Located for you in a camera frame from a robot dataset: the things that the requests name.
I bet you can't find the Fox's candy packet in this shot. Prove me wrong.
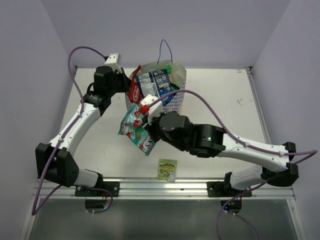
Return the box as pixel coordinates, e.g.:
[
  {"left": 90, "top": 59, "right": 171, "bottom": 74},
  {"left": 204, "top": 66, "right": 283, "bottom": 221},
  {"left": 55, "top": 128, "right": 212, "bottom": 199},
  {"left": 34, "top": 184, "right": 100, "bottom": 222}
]
[{"left": 118, "top": 103, "right": 156, "bottom": 156}]

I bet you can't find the blue snack packet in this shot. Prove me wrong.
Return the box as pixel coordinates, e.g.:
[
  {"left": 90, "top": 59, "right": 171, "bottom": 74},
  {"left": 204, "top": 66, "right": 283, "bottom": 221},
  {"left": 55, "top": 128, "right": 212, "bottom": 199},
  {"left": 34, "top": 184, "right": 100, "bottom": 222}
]
[{"left": 135, "top": 68, "right": 174, "bottom": 98}]

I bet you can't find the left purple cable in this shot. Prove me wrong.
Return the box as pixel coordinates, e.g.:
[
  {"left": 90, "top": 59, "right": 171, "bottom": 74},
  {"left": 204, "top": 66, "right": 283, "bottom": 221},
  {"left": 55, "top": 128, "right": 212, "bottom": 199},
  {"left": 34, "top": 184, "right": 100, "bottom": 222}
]
[{"left": 31, "top": 46, "right": 114, "bottom": 216}]

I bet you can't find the purple cable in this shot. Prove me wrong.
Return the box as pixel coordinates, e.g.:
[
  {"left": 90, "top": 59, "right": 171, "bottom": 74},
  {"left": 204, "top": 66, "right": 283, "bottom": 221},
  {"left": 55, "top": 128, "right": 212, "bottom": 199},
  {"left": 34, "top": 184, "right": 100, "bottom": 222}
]
[
  {"left": 31, "top": 46, "right": 114, "bottom": 216},
  {"left": 147, "top": 90, "right": 320, "bottom": 240}
]

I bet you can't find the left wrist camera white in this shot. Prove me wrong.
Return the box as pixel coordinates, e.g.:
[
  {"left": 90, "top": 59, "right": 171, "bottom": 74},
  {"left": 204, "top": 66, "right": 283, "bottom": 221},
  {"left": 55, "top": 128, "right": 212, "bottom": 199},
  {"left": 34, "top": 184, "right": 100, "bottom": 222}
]
[{"left": 104, "top": 53, "right": 122, "bottom": 72}]

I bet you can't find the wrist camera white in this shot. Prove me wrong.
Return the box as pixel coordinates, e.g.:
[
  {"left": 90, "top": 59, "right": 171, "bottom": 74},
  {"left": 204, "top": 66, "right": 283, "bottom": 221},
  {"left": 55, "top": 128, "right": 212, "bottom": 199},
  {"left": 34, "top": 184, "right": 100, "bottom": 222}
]
[
  {"left": 139, "top": 94, "right": 164, "bottom": 125},
  {"left": 104, "top": 53, "right": 122, "bottom": 72}
]

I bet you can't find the checkered paper bag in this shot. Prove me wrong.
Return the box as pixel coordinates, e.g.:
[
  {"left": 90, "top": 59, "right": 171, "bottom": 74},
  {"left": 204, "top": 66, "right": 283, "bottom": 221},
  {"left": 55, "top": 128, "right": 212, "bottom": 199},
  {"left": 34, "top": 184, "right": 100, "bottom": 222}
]
[{"left": 125, "top": 59, "right": 187, "bottom": 110}]

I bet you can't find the green Chuba cassava chips bag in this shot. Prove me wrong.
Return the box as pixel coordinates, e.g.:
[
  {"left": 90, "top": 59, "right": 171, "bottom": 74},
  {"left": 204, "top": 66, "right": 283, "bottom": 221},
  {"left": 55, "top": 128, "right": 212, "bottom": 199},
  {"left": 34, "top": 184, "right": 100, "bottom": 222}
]
[{"left": 166, "top": 65, "right": 172, "bottom": 74}]

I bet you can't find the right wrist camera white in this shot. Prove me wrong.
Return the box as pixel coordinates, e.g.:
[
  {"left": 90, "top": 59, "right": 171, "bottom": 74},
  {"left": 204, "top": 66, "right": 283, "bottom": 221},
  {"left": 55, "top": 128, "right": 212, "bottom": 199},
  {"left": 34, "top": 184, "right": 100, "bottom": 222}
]
[{"left": 139, "top": 94, "right": 164, "bottom": 125}]

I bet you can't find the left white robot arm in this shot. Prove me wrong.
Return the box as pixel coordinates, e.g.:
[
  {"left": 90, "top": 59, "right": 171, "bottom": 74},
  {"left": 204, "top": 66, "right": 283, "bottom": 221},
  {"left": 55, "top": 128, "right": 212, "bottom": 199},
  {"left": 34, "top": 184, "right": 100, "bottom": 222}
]
[{"left": 35, "top": 65, "right": 131, "bottom": 197}]

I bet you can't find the green Real chips bag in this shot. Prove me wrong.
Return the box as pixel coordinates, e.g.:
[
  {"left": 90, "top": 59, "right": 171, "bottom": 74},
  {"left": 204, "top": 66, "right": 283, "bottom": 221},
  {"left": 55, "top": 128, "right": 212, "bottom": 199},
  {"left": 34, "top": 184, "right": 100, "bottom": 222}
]
[{"left": 171, "top": 83, "right": 180, "bottom": 91}]

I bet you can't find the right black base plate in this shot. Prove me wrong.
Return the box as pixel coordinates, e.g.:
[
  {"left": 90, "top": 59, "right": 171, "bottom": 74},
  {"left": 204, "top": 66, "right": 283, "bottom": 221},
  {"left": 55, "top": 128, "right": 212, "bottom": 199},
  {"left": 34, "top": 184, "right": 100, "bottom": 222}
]
[{"left": 206, "top": 181, "right": 252, "bottom": 198}]

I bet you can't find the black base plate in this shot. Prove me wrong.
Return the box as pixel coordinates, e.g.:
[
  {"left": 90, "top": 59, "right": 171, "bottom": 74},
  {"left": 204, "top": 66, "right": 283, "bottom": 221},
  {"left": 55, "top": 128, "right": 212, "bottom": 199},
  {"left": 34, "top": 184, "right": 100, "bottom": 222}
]
[
  {"left": 74, "top": 181, "right": 120, "bottom": 197},
  {"left": 206, "top": 181, "right": 252, "bottom": 198}
]

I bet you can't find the red Chuba chips bag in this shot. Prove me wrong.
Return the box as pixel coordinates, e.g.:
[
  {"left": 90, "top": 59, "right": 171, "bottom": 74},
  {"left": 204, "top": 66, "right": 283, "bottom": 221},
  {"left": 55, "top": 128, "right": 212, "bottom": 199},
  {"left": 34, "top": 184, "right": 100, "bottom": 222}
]
[{"left": 128, "top": 65, "right": 143, "bottom": 104}]

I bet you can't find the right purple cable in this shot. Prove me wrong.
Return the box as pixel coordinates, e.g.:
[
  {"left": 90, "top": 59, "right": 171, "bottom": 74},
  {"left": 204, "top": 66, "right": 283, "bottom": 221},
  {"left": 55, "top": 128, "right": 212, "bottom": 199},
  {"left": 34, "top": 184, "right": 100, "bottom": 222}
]
[{"left": 147, "top": 90, "right": 320, "bottom": 240}]

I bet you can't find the aluminium mounting rail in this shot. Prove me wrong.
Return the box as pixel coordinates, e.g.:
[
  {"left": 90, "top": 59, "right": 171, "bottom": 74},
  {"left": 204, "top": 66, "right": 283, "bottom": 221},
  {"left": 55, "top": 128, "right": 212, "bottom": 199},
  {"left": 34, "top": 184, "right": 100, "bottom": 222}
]
[{"left": 31, "top": 176, "right": 295, "bottom": 200}]

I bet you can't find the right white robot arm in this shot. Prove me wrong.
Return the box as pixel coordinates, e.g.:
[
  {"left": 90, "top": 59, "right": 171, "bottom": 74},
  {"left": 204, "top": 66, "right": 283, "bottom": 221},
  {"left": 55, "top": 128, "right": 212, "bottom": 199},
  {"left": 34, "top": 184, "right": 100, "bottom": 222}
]
[{"left": 143, "top": 111, "right": 299, "bottom": 197}]

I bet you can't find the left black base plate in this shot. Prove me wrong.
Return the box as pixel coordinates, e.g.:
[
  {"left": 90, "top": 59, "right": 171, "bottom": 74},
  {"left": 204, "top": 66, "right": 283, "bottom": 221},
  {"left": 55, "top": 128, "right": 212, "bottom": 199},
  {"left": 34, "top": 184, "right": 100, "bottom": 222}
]
[{"left": 74, "top": 181, "right": 120, "bottom": 197}]

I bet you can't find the small yellow-green candy packet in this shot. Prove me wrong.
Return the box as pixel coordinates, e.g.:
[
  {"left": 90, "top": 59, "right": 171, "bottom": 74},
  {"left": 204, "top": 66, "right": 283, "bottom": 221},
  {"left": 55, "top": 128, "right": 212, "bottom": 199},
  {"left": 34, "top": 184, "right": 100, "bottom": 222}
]
[{"left": 157, "top": 158, "right": 178, "bottom": 182}]

